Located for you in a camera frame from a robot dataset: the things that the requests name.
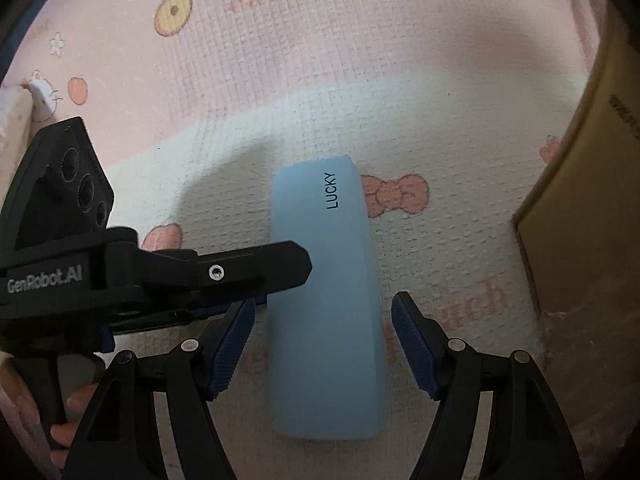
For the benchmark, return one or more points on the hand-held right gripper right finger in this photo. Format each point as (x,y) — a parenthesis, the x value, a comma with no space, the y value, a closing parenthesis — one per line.
(415,345)

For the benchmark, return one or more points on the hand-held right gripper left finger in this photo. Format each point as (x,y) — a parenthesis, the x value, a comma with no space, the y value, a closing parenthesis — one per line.
(232,350)

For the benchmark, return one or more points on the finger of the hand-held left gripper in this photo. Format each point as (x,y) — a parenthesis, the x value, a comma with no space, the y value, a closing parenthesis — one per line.
(240,270)
(165,319)

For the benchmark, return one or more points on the light blue glasses case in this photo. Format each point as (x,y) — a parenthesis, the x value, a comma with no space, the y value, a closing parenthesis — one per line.
(325,310)

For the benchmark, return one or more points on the brown cardboard box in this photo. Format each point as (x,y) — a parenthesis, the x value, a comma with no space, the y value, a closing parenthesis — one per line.
(590,220)

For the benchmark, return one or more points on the person's left forearm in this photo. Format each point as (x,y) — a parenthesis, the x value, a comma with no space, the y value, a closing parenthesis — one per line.
(17,410)

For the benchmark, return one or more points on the person's left hand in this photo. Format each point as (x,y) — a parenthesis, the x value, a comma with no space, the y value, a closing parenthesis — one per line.
(75,410)

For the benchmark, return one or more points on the pink fluffy cloth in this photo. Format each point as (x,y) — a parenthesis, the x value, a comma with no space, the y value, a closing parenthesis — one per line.
(15,120)

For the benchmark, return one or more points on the pink and white printed blanket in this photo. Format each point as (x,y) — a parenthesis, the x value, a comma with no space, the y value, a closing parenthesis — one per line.
(350,85)

